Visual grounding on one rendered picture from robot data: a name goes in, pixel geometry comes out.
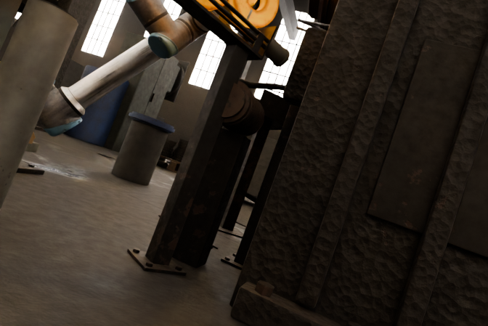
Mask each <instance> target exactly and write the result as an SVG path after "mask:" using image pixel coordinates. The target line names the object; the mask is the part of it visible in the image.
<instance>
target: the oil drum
mask: <svg viewBox="0 0 488 326"><path fill-rule="evenodd" d="M97 69H99V68H97V67H94V66H92V65H86V67H85V69H84V71H83V74H82V76H81V79H83V78H85V77H86V76H88V75H89V74H91V73H93V72H94V71H95V70H97ZM81 79H80V80H81ZM128 86H129V81H126V82H125V83H123V84H121V85H120V86H119V87H117V88H116V89H114V90H112V91H111V92H109V93H108V94H106V95H105V96H103V97H102V98H100V99H98V100H97V101H96V102H94V103H93V104H91V105H90V106H88V107H87V108H86V109H85V113H84V115H82V116H81V118H82V121H81V122H80V123H79V124H78V125H76V126H74V127H73V128H71V129H69V130H67V131H66V132H64V134H66V135H68V136H71V137H74V138H76V139H80V140H82V141H85V142H88V143H91V144H95V145H98V146H101V147H103V146H105V143H106V140H107V137H108V135H109V133H110V130H111V128H112V125H113V122H114V120H115V117H116V115H117V113H118V110H119V107H120V106H121V103H122V100H123V98H124V95H125V93H126V90H127V88H128Z"/></svg>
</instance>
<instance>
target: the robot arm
mask: <svg viewBox="0 0 488 326"><path fill-rule="evenodd" d="M125 1H126V2H127V3H128V4H129V6H130V7H131V8H132V10H133V11H134V13H135V15H136V16H137V17H138V19H139V21H140V22H141V24H142V25H143V26H144V27H145V30H146V31H147V32H148V34H149V36H148V37H147V38H145V39H144V40H142V41H140V42H139V43H138V44H136V45H134V46H133V47H132V48H130V49H128V50H126V51H125V52H124V53H122V54H120V55H119V56H117V57H116V58H114V59H113V60H111V61H109V62H108V63H106V64H105V65H103V66H102V67H100V68H99V69H97V70H95V71H94V72H93V73H91V74H89V75H88V76H86V77H85V78H83V79H81V80H80V81H79V82H77V83H75V84H73V85H72V86H71V87H63V86H61V87H60V88H59V89H57V88H56V87H55V86H54V84H53V86H52V89H51V91H50V93H49V96H48V98H47V100H46V103H45V105H44V108H43V110H42V112H41V115H40V117H39V119H38V123H39V125H40V126H41V127H42V128H43V130H45V131H46V132H47V133H48V134H49V135H50V136H57V135H60V134H62V133H64V132H66V131H67V130H69V129H71V128H73V127H74V126H76V125H78V124H79V123H80V122H81V121H82V118H81V116H82V115H84V113H85V109H86V108H87V107H88V106H90V105H91V104H93V103H94V102H96V101H97V100H98V99H100V98H102V97H103V96H105V95H106V94H108V93H109V92H111V91H112V90H114V89H116V88H117V87H119V86H120V85H121V84H123V83H125V82H126V81H128V80H129V79H130V78H132V77H134V76H135V75H136V74H138V73H140V72H141V71H143V70H144V69H145V68H147V67H149V66H150V65H151V64H153V63H154V62H156V61H158V60H159V59H161V58H163V59H168V58H171V57H173V56H174V55H176V54H178V52H180V51H181V50H183V49H184V48H185V47H186V46H188V45H190V44H191V43H192V42H193V41H195V40H196V39H198V38H199V37H201V36H202V35H204V34H206V33H208V32H209V31H210V30H208V29H207V28H206V27H205V26H203V25H202V24H201V23H199V22H198V21H197V20H196V19H195V18H194V17H192V16H191V15H190V14H188V13H187V12H186V13H184V14H183V15H180V16H179V17H178V18H176V19H175V20H173V19H172V17H171V15H170V14H169V13H168V11H167V9H166V8H165V6H164V5H163V3H162V1H161V0H125ZM256 1H257V0H248V2H249V4H250V6H251V7H252V8H253V7H254V5H255V3H256ZM54 83H55V81H54Z"/></svg>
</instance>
